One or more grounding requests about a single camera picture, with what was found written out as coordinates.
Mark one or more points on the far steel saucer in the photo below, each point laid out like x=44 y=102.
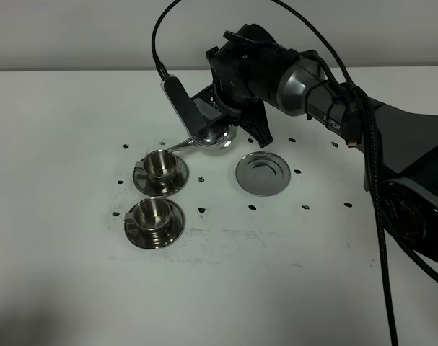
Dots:
x=154 y=190

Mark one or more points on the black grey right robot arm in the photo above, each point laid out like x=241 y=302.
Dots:
x=251 y=70

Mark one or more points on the steel teapot saucer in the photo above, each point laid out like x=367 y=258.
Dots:
x=263 y=173

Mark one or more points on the stainless steel teapot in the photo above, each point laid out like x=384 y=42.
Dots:
x=215 y=138

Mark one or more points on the steel teacup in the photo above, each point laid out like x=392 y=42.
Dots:
x=151 y=214
x=157 y=167

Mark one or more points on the near steel saucer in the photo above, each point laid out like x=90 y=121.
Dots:
x=157 y=239

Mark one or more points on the near steel teacup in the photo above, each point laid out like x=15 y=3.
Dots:
x=151 y=214

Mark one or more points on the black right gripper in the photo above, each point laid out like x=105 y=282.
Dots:
x=229 y=98

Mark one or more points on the far steel teacup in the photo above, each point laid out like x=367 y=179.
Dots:
x=157 y=167

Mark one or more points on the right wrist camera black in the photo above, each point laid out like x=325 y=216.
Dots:
x=186 y=108

